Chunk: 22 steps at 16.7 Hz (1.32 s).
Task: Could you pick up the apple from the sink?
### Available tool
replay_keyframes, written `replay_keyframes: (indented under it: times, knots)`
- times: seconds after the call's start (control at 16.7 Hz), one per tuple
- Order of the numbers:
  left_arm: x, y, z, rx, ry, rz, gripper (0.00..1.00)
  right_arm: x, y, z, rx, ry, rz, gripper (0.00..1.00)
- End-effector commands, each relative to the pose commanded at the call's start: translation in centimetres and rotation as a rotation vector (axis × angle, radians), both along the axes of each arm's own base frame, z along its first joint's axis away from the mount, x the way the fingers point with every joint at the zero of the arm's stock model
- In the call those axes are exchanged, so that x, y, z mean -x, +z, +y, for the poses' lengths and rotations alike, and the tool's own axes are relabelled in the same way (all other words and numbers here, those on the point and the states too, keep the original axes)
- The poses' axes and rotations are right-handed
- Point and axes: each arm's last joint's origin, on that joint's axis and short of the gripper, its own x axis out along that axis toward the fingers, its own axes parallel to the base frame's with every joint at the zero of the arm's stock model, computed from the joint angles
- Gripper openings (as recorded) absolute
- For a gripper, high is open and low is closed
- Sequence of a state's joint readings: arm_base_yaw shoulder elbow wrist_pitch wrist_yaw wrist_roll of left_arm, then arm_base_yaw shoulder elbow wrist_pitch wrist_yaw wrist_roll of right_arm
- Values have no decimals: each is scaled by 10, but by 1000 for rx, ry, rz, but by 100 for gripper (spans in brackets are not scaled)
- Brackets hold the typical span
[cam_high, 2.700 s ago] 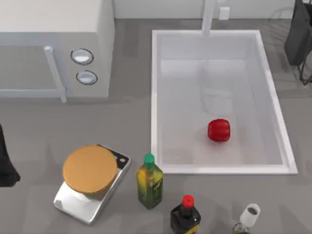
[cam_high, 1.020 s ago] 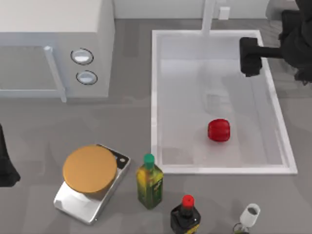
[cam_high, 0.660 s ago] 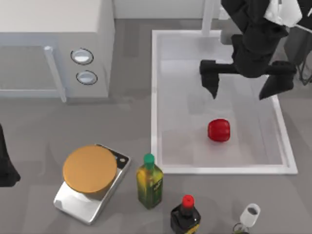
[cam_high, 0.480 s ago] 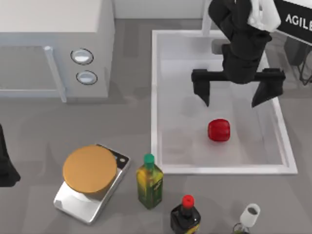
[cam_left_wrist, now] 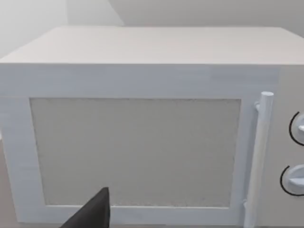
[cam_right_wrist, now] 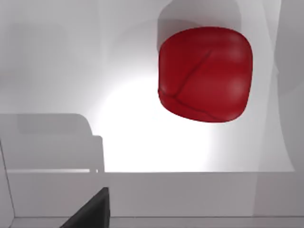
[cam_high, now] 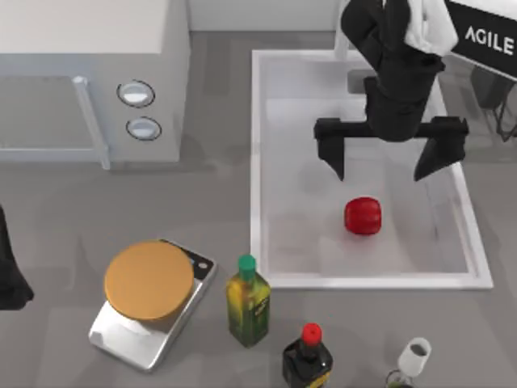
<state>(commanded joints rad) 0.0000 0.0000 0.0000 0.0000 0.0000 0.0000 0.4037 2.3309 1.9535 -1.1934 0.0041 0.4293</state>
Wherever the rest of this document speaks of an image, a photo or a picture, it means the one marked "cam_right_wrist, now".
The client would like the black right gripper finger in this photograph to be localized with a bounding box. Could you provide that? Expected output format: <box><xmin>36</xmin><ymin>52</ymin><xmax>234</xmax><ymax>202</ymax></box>
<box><xmin>59</xmin><ymin>187</ymin><xmax>110</xmax><ymax>228</ymax></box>

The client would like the red rounded cushion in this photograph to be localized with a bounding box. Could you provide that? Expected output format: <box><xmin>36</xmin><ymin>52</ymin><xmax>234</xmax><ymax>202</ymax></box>
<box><xmin>157</xmin><ymin>26</ymin><xmax>253</xmax><ymax>124</ymax></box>

